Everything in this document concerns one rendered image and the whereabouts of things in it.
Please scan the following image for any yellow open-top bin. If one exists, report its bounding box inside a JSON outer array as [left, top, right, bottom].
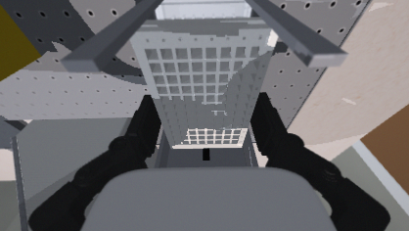
[[0, 5, 42, 81]]

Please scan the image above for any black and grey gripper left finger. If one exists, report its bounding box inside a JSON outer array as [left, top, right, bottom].
[[28, 95, 161, 231]]

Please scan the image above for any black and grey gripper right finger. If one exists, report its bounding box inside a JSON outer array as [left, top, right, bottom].
[[250, 92, 390, 231]]

